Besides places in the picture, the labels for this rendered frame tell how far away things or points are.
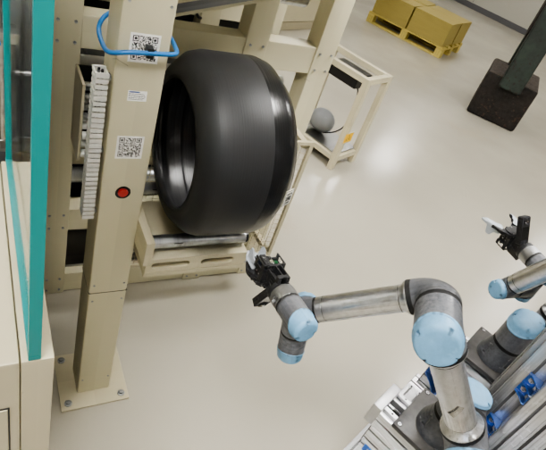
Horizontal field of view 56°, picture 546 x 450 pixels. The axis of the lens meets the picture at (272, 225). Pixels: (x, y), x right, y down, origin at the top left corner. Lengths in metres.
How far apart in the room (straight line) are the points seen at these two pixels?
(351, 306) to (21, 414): 0.84
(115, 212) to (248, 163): 0.46
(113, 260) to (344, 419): 1.38
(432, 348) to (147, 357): 1.54
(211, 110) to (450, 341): 0.83
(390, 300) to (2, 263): 0.92
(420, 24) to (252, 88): 7.34
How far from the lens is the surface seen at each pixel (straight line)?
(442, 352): 1.29
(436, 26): 8.65
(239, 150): 1.41
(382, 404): 1.84
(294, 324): 1.33
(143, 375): 2.45
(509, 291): 2.10
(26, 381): 0.97
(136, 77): 1.41
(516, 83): 6.73
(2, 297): 1.01
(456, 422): 1.51
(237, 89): 1.46
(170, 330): 2.62
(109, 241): 1.72
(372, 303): 1.43
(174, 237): 1.69
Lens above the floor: 2.03
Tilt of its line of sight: 36 degrees down
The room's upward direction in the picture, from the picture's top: 21 degrees clockwise
